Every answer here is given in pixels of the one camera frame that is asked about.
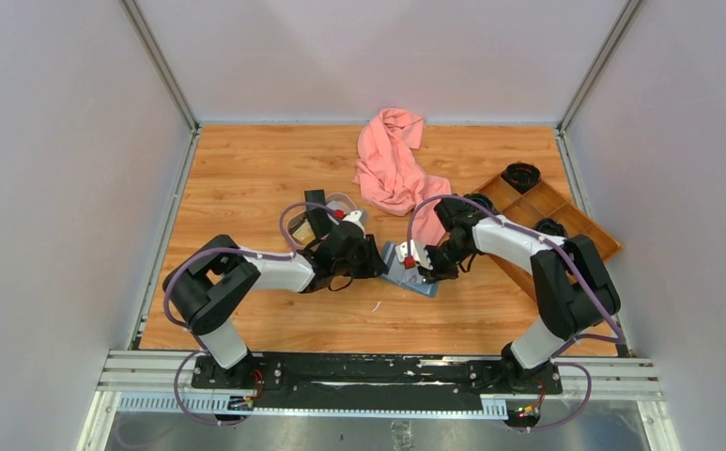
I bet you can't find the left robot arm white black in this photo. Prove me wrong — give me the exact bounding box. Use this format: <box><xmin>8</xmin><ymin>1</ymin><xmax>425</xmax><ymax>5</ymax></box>
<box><xmin>162</xmin><ymin>221</ymin><xmax>387</xmax><ymax>388</ymax></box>

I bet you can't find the black tape roll upper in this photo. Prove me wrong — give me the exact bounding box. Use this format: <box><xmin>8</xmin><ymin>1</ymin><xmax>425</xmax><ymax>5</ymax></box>
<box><xmin>502</xmin><ymin>162</ymin><xmax>542</xmax><ymax>194</ymax></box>

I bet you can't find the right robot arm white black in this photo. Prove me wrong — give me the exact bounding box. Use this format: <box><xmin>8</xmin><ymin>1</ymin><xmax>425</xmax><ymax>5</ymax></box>
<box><xmin>400</xmin><ymin>194</ymin><xmax>626</xmax><ymax>393</ymax></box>

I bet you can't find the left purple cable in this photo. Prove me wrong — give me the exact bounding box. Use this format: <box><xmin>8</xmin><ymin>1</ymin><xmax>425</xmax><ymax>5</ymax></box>
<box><xmin>162</xmin><ymin>201</ymin><xmax>345</xmax><ymax>428</ymax></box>

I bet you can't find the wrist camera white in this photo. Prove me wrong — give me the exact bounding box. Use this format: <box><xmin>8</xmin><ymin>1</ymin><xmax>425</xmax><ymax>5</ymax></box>
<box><xmin>342</xmin><ymin>210</ymin><xmax>368</xmax><ymax>233</ymax></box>
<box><xmin>394</xmin><ymin>239</ymin><xmax>433</xmax><ymax>270</ymax></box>

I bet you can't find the wooden compartment tray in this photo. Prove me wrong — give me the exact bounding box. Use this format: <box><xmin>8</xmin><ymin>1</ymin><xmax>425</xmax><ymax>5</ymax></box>
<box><xmin>471</xmin><ymin>171</ymin><xmax>624</xmax><ymax>303</ymax></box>

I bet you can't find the purple cable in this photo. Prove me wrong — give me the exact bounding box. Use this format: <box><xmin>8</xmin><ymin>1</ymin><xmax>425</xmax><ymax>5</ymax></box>
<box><xmin>162</xmin><ymin>201</ymin><xmax>345</xmax><ymax>428</ymax></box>
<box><xmin>403</xmin><ymin>194</ymin><xmax>629</xmax><ymax>433</ymax></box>

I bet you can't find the aluminium rail frame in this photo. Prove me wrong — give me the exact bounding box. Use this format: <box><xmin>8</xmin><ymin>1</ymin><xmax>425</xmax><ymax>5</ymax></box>
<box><xmin>76</xmin><ymin>350</ymin><xmax>681</xmax><ymax>450</ymax></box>

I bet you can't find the gold card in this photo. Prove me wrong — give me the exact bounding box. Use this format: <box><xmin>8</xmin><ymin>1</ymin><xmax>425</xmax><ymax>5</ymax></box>
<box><xmin>291</xmin><ymin>222</ymin><xmax>316</xmax><ymax>246</ymax></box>

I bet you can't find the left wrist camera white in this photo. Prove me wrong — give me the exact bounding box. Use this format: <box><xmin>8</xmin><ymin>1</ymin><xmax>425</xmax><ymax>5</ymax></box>
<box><xmin>342</xmin><ymin>210</ymin><xmax>368</xmax><ymax>233</ymax></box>

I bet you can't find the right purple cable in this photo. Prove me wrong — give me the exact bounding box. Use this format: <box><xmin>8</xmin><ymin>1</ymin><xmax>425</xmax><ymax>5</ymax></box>
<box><xmin>403</xmin><ymin>194</ymin><xmax>629</xmax><ymax>433</ymax></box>

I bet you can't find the pink oval tray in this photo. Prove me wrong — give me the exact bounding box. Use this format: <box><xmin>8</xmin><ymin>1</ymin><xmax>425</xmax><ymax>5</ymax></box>
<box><xmin>286</xmin><ymin>190</ymin><xmax>357</xmax><ymax>249</ymax></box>

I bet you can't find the black card left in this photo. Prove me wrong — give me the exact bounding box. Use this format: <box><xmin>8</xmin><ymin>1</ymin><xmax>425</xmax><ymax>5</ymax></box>
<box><xmin>304</xmin><ymin>190</ymin><xmax>334</xmax><ymax>239</ymax></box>

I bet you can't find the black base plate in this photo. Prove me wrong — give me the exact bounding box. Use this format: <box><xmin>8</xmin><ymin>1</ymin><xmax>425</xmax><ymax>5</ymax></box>
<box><xmin>190</xmin><ymin>352</ymin><xmax>563</xmax><ymax>412</ymax></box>

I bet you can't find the pink cloth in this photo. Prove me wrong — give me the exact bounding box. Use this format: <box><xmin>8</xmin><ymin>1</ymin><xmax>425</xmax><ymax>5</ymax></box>
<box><xmin>353</xmin><ymin>108</ymin><xmax>452</xmax><ymax>216</ymax></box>

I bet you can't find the blue leather card holder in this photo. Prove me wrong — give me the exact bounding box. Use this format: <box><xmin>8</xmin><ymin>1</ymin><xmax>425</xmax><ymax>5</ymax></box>
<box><xmin>380</xmin><ymin>241</ymin><xmax>439</xmax><ymax>298</ymax></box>

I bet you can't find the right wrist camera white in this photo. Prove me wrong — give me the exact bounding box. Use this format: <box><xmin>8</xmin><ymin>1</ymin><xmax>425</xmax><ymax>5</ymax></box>
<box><xmin>394</xmin><ymin>239</ymin><xmax>433</xmax><ymax>270</ymax></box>

